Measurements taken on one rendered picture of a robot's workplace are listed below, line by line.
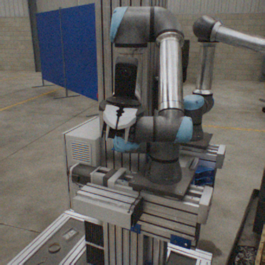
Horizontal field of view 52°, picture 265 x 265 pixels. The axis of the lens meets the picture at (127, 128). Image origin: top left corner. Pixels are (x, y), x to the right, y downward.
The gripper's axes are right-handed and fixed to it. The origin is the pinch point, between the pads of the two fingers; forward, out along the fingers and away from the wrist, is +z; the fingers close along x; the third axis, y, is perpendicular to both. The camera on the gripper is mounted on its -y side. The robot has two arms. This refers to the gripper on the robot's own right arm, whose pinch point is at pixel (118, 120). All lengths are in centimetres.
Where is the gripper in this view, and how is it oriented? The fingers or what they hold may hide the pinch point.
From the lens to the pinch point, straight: 46.2
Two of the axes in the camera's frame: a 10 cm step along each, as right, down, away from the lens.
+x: -9.9, -1.5, 0.1
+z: -0.6, 3.4, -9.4
